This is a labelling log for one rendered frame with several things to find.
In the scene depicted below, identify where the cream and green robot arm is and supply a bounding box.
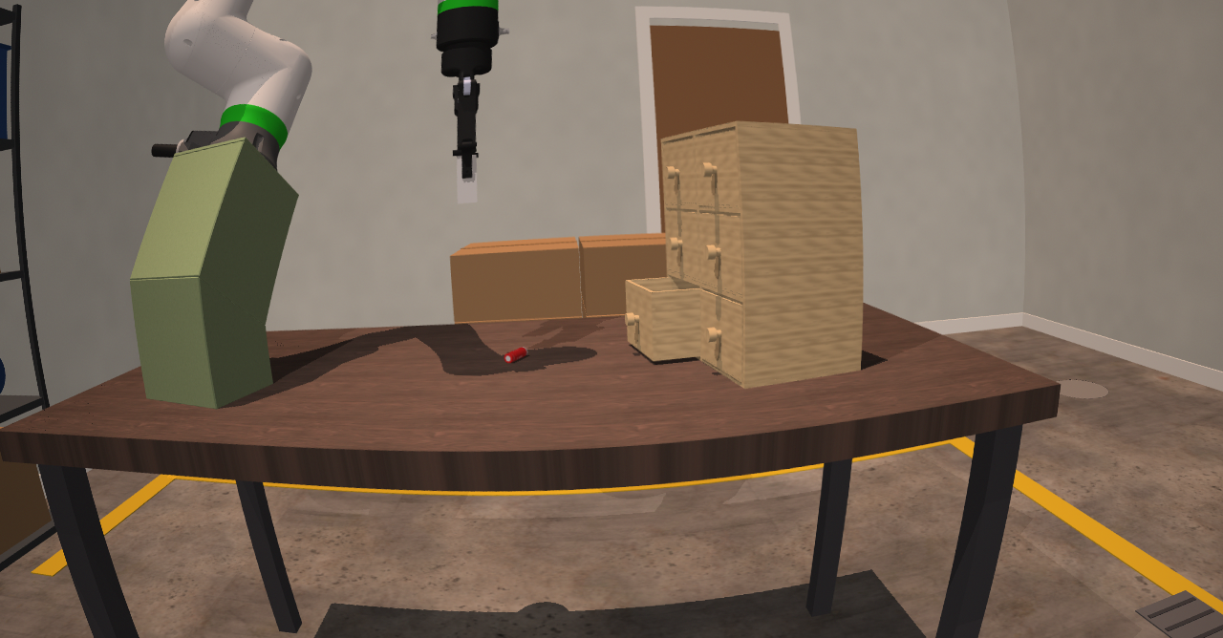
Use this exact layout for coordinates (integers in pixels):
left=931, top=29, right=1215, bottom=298
left=152, top=0, right=509, bottom=172

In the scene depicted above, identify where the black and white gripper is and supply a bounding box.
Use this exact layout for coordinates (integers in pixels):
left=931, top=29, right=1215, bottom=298
left=442, top=45, right=492, bottom=203

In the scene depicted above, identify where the light wooden chest of drawers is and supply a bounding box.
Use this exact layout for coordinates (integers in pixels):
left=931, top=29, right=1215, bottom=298
left=660, top=121, right=863, bottom=389

